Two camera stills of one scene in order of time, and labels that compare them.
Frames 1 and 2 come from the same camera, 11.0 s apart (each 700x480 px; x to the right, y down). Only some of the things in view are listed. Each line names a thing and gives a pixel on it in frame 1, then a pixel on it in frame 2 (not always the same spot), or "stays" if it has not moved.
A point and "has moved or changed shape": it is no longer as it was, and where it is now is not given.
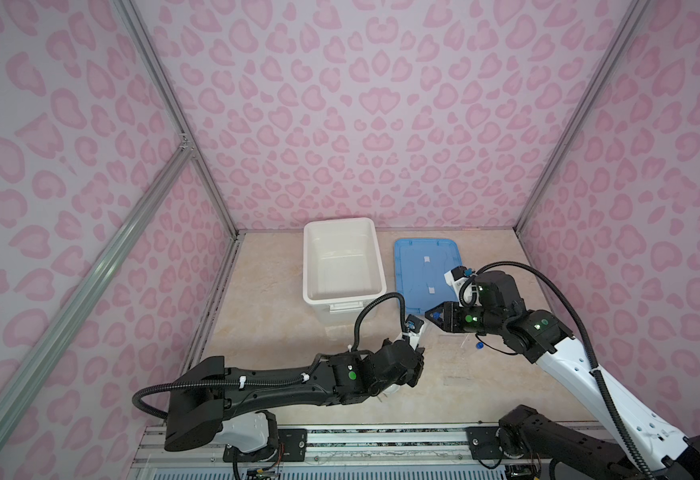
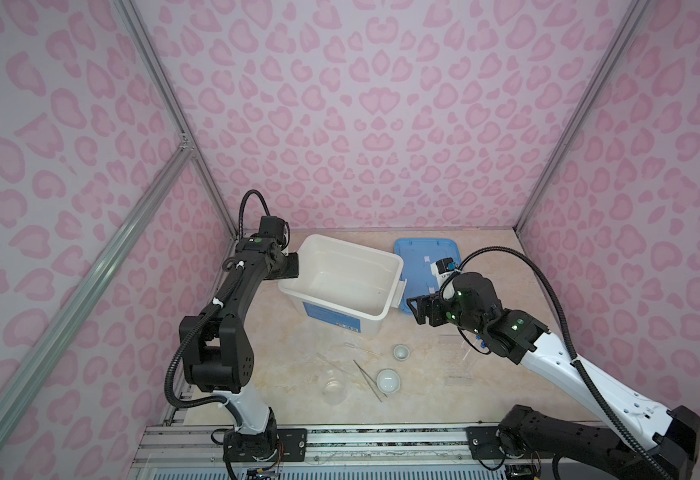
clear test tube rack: [458, 359] stays
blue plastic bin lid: [420, 266] stays
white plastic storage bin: [342, 268] has moved or changed shape
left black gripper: [414, 376] to [293, 268]
